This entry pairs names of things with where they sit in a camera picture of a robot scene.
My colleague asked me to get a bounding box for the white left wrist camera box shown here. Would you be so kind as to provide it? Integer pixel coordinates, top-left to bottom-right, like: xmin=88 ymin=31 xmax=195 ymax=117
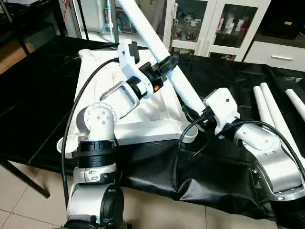
xmin=116 ymin=40 xmax=142 ymax=83

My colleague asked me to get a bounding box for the white plastic table top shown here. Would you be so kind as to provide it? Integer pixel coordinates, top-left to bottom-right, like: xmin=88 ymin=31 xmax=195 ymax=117
xmin=57 ymin=49 xmax=199 ymax=158

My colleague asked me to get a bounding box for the black work mat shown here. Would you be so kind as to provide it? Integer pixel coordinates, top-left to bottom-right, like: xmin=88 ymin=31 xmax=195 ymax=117
xmin=0 ymin=35 xmax=305 ymax=221

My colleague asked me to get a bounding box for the black metal bench leg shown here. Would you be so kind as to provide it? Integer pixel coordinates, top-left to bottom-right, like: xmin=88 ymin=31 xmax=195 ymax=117
xmin=0 ymin=159 xmax=51 ymax=199

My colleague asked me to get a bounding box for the white drawer unit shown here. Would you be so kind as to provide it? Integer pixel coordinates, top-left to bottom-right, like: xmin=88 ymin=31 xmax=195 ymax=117
xmin=243 ymin=40 xmax=305 ymax=73

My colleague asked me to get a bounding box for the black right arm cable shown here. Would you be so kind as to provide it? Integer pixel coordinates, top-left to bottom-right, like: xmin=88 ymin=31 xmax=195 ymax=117
xmin=171 ymin=116 xmax=305 ymax=192

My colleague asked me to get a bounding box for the white glass door cabinet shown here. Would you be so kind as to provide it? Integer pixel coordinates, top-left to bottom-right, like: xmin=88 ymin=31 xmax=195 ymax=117
xmin=163 ymin=0 xmax=261 ymax=61

